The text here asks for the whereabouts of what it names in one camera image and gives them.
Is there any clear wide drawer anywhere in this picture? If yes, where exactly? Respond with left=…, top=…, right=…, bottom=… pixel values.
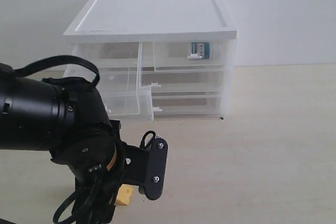
left=152, top=95, right=227, bottom=117
left=141, top=71, right=226, bottom=97

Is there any yellow cheese wedge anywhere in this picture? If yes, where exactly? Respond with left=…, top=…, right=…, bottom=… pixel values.
left=115, top=184, right=134, bottom=206

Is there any white capped pill bottle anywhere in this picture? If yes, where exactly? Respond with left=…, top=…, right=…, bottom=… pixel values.
left=187, top=41, right=223, bottom=60

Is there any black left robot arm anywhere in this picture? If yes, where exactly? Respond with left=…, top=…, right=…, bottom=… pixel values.
left=1, top=56, right=125, bottom=223

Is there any clear bottom wide drawer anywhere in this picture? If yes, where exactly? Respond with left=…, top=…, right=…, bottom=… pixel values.
left=152, top=95, right=227, bottom=117

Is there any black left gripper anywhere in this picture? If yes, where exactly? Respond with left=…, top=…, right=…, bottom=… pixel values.
left=75, top=171, right=123, bottom=223

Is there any clear middle wide drawer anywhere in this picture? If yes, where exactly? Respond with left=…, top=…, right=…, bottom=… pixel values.
left=141, top=71, right=226, bottom=97

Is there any white plastic drawer cabinet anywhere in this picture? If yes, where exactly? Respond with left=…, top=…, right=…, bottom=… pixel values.
left=64, top=0, right=238, bottom=119

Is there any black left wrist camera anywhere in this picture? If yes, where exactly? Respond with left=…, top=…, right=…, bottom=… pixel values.
left=122, top=131, right=168, bottom=200

